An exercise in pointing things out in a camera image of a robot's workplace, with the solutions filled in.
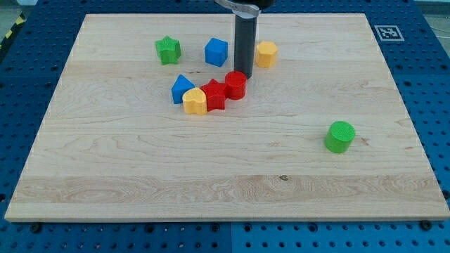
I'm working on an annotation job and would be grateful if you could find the yellow hexagon block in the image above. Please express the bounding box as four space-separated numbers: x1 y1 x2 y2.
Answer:
255 41 278 68

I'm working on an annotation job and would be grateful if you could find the yellow heart block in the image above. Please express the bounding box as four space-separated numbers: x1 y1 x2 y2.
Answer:
182 87 207 115

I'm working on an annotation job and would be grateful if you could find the blue cube block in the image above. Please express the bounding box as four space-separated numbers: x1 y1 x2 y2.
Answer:
205 38 228 67

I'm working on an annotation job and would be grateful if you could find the red cylinder block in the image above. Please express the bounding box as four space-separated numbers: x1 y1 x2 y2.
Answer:
225 71 247 100

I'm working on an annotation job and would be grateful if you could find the fiducial marker tag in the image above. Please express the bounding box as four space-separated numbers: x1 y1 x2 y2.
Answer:
374 25 404 41

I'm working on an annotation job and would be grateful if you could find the green cylinder block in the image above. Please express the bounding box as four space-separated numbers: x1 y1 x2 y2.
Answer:
324 121 356 153

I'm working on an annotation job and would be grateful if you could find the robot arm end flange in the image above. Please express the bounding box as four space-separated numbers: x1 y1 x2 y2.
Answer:
214 0 276 18

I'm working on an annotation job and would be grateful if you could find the blue triangle block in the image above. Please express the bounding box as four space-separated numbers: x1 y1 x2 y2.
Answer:
171 74 195 104

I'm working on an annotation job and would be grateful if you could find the wooden board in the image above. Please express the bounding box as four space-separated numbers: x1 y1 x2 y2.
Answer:
5 13 449 223

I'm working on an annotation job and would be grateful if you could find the green star block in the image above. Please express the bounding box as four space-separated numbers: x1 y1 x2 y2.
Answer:
155 36 181 65

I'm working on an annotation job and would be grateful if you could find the red star block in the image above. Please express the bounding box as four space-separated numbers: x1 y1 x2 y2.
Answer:
200 79 227 111

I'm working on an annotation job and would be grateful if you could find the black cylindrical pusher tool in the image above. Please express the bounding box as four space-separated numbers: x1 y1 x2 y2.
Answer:
234 15 257 79

